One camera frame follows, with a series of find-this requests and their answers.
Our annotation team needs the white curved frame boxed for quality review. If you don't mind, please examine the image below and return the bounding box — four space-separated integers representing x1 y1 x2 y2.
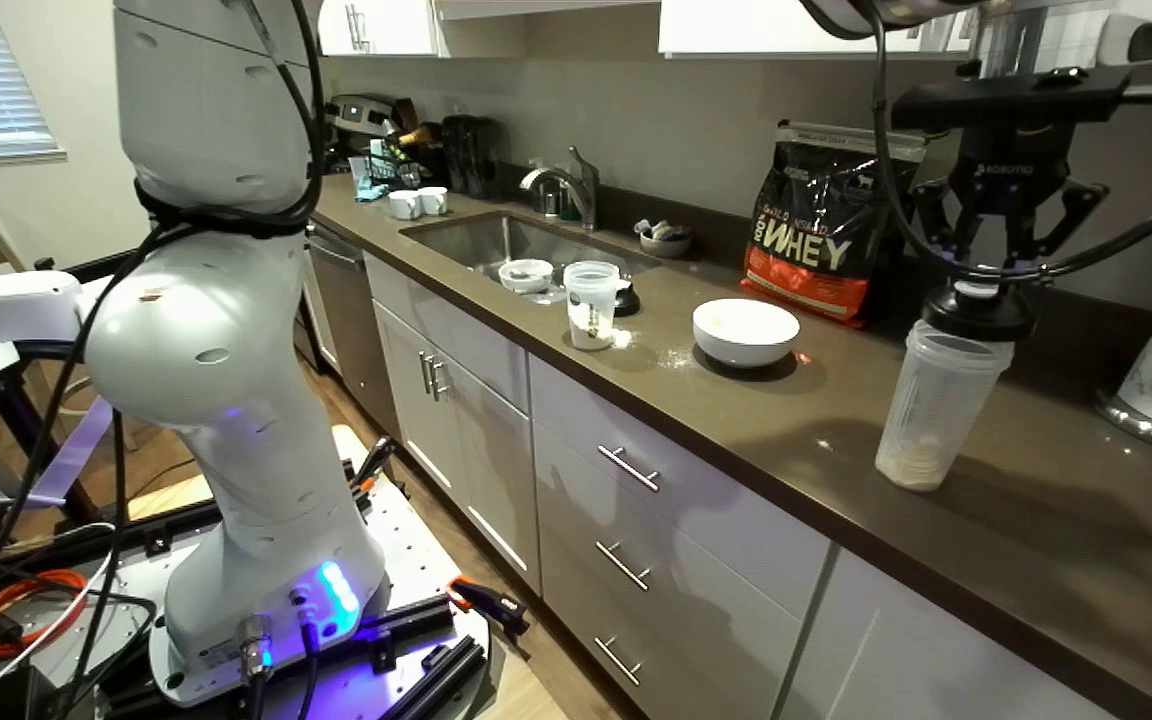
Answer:
0 270 125 512

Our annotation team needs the white drawer with silver handle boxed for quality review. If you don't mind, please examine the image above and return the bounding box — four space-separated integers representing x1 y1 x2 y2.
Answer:
533 535 791 720
524 351 836 631
528 444 831 720

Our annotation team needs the orange cable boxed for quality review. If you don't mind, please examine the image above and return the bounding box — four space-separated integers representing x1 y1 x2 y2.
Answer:
0 564 98 672

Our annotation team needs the black red whey bag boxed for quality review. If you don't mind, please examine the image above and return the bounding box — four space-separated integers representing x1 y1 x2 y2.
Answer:
735 120 916 334

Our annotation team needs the teal bottle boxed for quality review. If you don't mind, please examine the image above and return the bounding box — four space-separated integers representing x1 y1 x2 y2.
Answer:
343 148 400 204

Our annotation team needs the black shaker bottle lid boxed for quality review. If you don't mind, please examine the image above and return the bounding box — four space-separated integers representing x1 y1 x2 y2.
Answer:
929 281 1034 345

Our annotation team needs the white bowl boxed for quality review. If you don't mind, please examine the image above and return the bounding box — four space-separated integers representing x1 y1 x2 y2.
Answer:
687 294 805 377

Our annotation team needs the grey dishwasher front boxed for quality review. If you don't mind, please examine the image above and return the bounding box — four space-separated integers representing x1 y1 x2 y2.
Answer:
300 221 400 436

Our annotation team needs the orange black clamp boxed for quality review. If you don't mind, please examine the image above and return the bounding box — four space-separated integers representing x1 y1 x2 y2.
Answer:
349 432 406 504
445 573 535 647

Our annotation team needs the black white sponge holder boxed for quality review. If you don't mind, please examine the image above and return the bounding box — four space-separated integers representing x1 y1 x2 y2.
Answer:
630 212 699 266

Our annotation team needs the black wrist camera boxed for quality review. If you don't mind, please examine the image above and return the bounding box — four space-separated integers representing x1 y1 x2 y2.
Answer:
886 68 1135 142

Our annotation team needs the empty clear shaker bottle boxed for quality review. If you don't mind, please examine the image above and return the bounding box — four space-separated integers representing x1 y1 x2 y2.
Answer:
871 317 1022 498

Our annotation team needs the chrome faucet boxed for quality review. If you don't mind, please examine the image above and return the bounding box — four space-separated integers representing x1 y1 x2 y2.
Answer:
515 144 605 231

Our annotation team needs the white upper cabinet door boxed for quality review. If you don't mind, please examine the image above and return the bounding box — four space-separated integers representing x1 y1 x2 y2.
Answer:
658 0 863 62
315 0 458 62

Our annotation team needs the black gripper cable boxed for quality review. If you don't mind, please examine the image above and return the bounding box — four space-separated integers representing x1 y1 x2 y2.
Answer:
863 0 1152 294

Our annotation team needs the white perforated base plate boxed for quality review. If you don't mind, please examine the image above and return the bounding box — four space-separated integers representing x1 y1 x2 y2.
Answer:
104 419 502 720

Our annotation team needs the steel countertop appliance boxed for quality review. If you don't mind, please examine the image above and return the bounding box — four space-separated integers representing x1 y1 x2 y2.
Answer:
326 90 421 171

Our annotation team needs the black coffee machine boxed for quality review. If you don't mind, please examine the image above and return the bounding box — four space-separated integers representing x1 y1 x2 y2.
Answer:
442 114 504 204

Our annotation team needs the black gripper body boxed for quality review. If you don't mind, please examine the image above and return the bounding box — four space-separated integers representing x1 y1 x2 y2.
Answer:
950 125 1106 281

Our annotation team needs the white round container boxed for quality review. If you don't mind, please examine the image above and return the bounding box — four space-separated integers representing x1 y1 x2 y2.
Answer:
492 252 559 299

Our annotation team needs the steel kitchen sink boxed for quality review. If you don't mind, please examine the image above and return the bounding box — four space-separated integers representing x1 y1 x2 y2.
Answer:
400 207 662 304

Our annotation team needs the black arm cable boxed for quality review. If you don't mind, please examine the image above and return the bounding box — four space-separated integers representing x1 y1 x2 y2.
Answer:
0 0 340 720

